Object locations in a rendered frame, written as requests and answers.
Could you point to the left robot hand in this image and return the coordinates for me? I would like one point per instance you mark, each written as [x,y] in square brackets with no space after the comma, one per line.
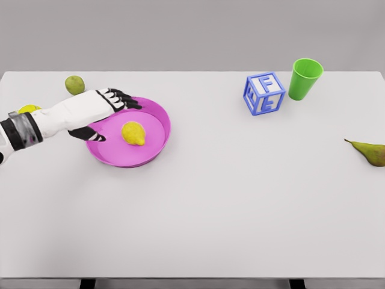
[90,105]

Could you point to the yellow lemon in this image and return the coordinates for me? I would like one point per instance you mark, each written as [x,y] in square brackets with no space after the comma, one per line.
[133,133]

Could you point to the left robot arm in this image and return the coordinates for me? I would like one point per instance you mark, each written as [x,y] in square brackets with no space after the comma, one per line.
[33,122]

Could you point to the pink round plate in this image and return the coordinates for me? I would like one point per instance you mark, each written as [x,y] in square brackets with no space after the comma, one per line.
[144,150]

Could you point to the green round fruit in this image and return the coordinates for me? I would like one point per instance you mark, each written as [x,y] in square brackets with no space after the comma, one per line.
[74,85]

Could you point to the yellow-green round fruit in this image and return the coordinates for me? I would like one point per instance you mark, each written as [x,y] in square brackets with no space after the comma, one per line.
[28,108]

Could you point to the blue letter block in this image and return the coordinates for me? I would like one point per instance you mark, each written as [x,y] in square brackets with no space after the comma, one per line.
[264,94]

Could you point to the green plastic cup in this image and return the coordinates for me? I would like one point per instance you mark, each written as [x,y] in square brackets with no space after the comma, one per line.
[303,79]

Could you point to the green-brown pear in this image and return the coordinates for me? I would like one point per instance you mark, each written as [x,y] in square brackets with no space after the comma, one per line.
[371,153]

